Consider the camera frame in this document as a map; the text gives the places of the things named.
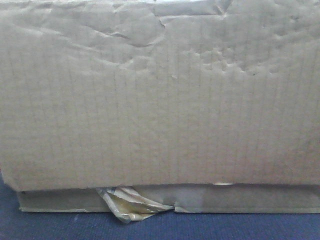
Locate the large brown cardboard box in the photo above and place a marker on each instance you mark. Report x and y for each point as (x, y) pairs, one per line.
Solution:
(211, 106)

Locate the peeling clear packing tape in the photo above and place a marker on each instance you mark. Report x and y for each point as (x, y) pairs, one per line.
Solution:
(127, 205)

